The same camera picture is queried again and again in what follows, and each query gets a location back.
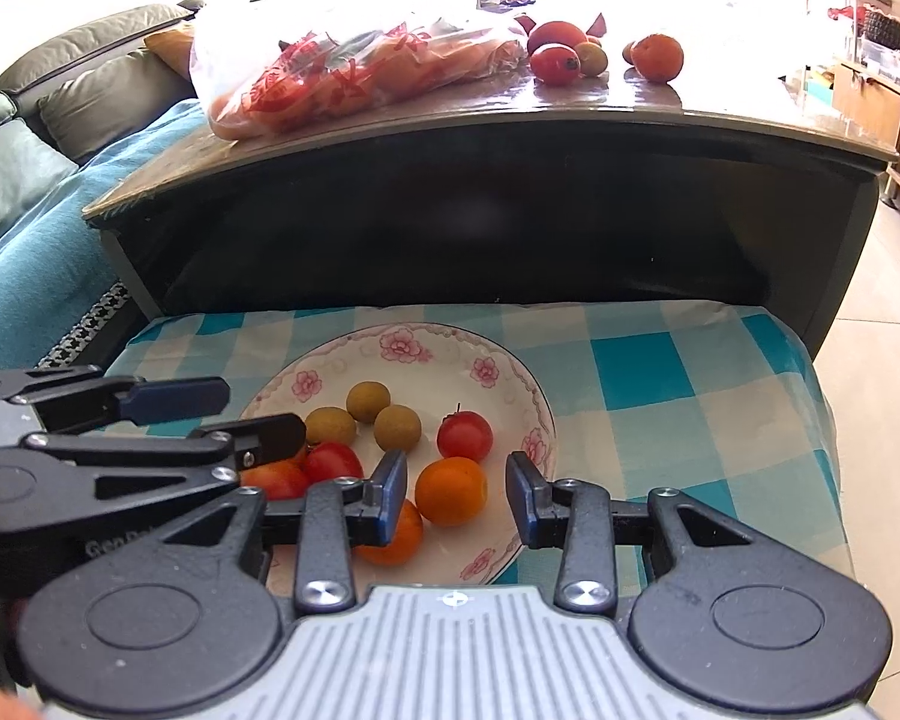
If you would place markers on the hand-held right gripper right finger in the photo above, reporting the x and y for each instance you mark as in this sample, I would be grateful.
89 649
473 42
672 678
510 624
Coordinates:
521 504

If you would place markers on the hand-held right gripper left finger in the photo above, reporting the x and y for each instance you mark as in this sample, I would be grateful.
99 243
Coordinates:
390 499

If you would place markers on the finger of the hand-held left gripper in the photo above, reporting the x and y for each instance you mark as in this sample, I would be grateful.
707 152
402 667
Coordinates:
176 399
270 439

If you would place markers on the orange tangerine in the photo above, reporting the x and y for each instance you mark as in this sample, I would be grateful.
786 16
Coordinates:
406 536
451 492

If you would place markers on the large red tomato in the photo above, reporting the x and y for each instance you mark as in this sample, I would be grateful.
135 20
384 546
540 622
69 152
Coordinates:
276 480

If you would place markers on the brown longan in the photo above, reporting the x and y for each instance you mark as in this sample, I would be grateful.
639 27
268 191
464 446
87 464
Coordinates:
397 428
367 401
592 58
331 426

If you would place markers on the red tomato with dark stem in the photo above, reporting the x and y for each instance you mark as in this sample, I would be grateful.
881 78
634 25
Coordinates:
334 463

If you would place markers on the small red cherry tomato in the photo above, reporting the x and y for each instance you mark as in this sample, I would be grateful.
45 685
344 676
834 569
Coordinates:
465 436

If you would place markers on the white floral rim plate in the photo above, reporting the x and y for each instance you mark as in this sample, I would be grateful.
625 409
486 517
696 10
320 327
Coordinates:
427 367

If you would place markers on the loose fruits on shelf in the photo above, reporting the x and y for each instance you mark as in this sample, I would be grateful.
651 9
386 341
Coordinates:
559 31

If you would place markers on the blue white checkered tablecloth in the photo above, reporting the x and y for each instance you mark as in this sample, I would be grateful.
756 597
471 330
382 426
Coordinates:
645 405

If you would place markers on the dark coffee table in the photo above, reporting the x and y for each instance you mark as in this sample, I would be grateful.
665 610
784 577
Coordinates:
495 217

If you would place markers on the grey sofa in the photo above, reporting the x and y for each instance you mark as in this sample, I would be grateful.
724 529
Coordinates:
45 97

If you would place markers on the orange patterned cushion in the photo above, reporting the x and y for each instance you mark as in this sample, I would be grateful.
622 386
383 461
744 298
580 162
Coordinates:
172 49

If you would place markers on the clear plastic bag of fruit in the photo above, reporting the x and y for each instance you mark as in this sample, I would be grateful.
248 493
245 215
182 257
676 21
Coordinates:
345 52

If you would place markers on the red plum tomato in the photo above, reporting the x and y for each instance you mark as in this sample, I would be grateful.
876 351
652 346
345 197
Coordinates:
555 64

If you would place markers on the brown longan on table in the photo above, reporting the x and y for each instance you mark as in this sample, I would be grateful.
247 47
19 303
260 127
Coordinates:
592 58

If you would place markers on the orange red fruit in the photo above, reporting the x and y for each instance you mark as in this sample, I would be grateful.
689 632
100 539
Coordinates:
658 57

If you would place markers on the wooden tv stand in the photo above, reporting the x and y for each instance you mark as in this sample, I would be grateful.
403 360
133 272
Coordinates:
881 120

